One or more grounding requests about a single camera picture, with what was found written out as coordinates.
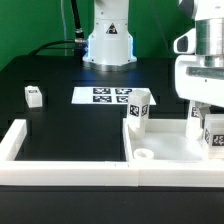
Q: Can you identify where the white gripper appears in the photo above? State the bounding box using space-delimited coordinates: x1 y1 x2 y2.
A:
174 28 224 127

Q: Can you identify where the white square table top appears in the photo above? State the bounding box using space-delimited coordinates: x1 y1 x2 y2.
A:
123 119 224 163

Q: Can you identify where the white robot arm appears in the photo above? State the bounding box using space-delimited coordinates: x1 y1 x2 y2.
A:
83 0 224 108

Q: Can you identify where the white U-shaped fence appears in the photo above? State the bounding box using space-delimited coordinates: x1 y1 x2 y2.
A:
0 119 224 187

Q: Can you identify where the white marker base plate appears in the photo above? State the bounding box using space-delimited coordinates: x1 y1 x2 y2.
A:
71 86 158 106

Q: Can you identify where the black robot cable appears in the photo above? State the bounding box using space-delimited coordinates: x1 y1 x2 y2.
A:
29 0 89 57

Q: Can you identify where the thin grey cable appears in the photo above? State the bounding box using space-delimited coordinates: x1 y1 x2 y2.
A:
60 0 69 57

